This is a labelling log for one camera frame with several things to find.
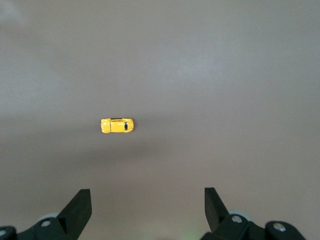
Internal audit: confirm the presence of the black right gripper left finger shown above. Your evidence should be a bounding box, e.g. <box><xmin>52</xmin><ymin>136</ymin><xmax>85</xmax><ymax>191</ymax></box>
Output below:
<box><xmin>16</xmin><ymin>189</ymin><xmax>93</xmax><ymax>240</ymax></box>

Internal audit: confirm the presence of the brown table mat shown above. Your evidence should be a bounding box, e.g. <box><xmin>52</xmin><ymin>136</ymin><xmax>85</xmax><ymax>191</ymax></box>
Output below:
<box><xmin>0</xmin><ymin>0</ymin><xmax>320</xmax><ymax>240</ymax></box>

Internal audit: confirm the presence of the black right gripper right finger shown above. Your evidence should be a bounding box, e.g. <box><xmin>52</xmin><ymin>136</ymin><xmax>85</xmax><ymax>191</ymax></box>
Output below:
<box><xmin>201</xmin><ymin>187</ymin><xmax>266</xmax><ymax>240</ymax></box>

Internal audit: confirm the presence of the yellow beetle toy car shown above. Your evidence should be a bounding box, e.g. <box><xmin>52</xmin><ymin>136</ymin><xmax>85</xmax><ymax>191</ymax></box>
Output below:
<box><xmin>100</xmin><ymin>116</ymin><xmax>136</xmax><ymax>134</ymax></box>

